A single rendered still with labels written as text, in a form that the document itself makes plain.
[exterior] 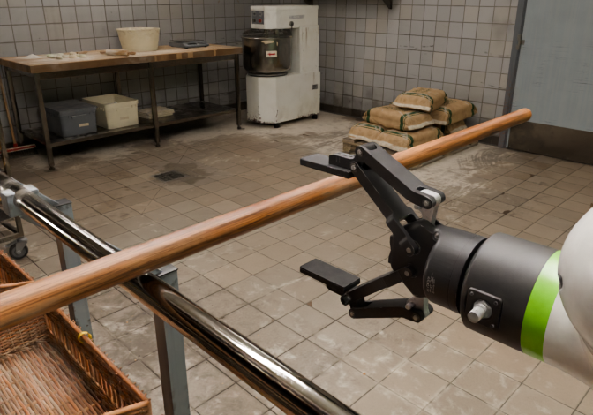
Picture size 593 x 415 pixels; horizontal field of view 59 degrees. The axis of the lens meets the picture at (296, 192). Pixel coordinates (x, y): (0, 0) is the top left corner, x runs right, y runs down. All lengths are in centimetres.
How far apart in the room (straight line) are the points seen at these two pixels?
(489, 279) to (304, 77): 584
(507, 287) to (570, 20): 491
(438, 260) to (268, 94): 552
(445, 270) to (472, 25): 527
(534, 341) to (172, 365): 81
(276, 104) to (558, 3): 291
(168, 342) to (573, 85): 468
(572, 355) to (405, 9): 576
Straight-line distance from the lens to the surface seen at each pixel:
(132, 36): 557
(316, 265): 64
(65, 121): 516
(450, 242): 49
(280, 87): 598
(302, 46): 621
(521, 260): 47
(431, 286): 50
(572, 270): 33
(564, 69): 535
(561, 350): 46
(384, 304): 59
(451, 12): 582
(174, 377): 115
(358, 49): 650
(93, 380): 134
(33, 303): 50
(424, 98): 488
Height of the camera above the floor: 144
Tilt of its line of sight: 21 degrees down
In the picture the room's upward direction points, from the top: straight up
